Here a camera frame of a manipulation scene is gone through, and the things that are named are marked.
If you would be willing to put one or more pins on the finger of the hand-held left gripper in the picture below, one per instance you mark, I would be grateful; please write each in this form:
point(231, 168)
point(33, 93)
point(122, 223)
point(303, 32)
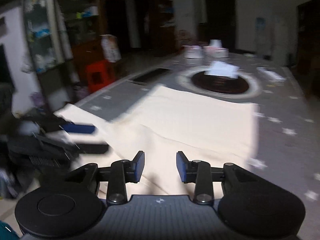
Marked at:
point(80, 128)
point(95, 148)

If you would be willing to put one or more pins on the small pink white tissue box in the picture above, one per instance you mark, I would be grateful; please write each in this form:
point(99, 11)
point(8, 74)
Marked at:
point(193, 53)

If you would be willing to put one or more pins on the round built-in induction cooker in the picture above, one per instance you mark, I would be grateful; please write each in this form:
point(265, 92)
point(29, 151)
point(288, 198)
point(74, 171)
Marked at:
point(220, 86)

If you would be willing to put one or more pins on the cream sweater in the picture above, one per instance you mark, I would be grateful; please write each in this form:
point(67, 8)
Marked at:
point(187, 120)

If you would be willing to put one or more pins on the large pink white tissue box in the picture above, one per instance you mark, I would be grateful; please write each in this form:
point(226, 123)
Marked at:
point(216, 51)

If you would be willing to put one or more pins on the dark wooden shelf cabinet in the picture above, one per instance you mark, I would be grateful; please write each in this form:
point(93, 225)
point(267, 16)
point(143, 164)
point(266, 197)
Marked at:
point(165, 20)

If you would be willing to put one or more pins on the red plastic stool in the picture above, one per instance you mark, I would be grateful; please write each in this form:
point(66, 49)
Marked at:
point(100, 76)

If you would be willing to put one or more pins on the white tissue paper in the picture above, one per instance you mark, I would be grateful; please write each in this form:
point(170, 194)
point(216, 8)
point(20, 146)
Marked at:
point(222, 68)

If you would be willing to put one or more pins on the white remote control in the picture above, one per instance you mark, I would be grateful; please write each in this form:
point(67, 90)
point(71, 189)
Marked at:
point(272, 75)

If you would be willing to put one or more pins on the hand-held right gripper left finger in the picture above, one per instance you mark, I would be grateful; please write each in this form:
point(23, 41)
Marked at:
point(138, 166)

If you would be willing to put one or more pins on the dark door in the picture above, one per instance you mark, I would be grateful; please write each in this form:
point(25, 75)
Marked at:
point(220, 22)

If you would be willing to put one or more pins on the cardboard carton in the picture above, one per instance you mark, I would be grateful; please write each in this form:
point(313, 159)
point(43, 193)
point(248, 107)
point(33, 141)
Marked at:
point(111, 48)

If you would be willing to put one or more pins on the dark smartphone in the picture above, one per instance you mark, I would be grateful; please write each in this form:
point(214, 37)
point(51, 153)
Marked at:
point(150, 76)

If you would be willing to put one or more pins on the glass-front display cabinet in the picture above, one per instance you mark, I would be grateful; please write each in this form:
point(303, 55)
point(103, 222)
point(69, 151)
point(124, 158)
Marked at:
point(50, 30)

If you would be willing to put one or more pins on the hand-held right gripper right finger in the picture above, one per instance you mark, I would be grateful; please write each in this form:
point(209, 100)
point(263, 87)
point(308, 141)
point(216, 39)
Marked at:
point(182, 167)

